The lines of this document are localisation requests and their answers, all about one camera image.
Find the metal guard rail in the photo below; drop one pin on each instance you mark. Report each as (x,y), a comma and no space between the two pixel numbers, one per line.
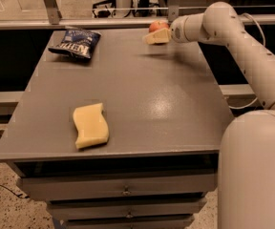
(62,14)

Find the yellow sponge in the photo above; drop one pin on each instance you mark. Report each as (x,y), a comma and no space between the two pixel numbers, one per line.
(92,128)

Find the grey drawer cabinet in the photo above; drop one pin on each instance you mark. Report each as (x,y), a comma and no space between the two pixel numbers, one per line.
(166,115)

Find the red apple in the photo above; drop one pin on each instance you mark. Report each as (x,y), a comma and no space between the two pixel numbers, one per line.
(157,25)

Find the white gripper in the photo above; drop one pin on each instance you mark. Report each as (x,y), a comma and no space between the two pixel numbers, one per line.
(178,32)

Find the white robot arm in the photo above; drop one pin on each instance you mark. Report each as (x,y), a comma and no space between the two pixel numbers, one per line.
(246,172)

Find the blue chip bag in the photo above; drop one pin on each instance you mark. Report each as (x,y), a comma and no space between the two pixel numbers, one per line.
(77,43)

